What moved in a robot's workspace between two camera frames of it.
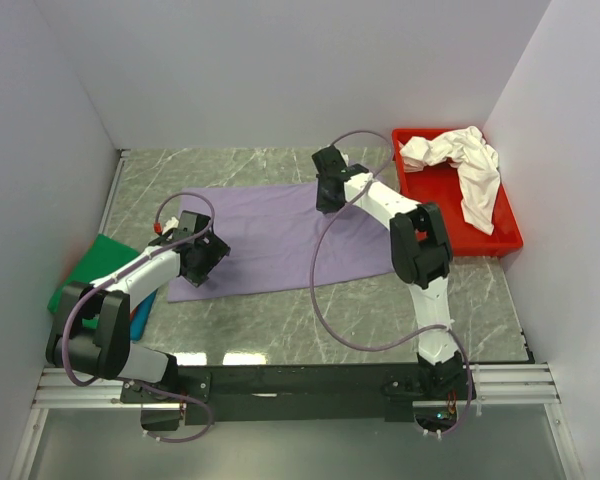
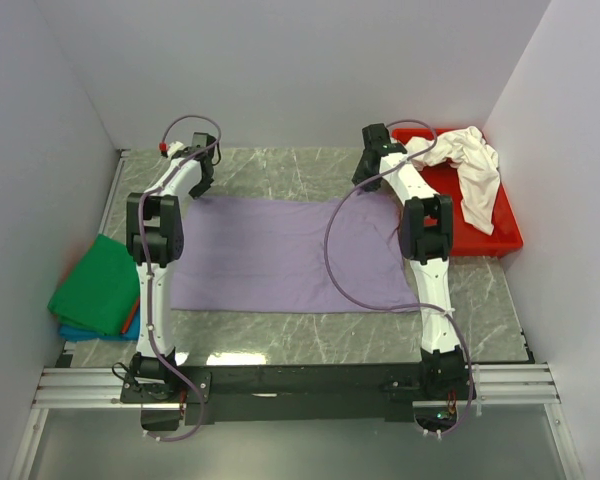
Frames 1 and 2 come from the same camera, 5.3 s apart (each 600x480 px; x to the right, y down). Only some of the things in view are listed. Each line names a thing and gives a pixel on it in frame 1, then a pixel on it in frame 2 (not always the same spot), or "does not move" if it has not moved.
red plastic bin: [439, 184] does not move
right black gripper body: [324, 204] → [364, 177]
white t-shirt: [476, 162] does not move
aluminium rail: [496, 386] does not move
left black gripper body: [210, 254] → [202, 187]
